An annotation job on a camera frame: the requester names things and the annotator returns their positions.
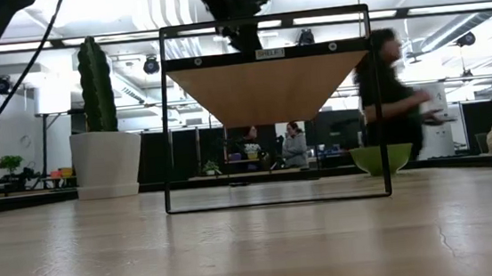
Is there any spotted ceramic mini bowl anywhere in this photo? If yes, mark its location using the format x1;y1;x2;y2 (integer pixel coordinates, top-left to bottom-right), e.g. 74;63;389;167
348;142;416;180

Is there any black ceiling spot lamp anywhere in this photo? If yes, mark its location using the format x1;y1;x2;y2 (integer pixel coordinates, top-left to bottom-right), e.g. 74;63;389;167
294;28;317;47
141;53;162;77
455;30;478;49
0;74;14;96

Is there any small potted green plant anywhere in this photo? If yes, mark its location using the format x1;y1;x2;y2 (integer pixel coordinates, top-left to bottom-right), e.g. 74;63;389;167
0;153;26;178
201;159;222;177

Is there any green cactus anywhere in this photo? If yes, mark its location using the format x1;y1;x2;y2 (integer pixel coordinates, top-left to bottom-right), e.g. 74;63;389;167
74;34;120;135

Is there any white hexagonal plant pot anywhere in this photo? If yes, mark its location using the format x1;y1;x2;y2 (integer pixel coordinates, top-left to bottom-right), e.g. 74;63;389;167
68;126;148;202

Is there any white softbox on stand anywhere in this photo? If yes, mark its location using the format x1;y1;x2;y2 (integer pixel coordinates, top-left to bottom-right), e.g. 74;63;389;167
31;79;79;179

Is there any white standing panel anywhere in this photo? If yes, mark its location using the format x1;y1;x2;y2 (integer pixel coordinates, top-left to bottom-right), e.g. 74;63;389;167
411;82;457;161

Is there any wooden shelf with black frame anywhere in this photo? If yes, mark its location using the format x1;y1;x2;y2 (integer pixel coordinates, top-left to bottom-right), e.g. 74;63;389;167
149;3;394;217

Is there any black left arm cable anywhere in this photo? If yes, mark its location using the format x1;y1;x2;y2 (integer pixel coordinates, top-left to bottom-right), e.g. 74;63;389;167
0;0;80;145

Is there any black metal table frame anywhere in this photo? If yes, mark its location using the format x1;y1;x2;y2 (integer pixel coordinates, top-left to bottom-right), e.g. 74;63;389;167
0;150;492;215

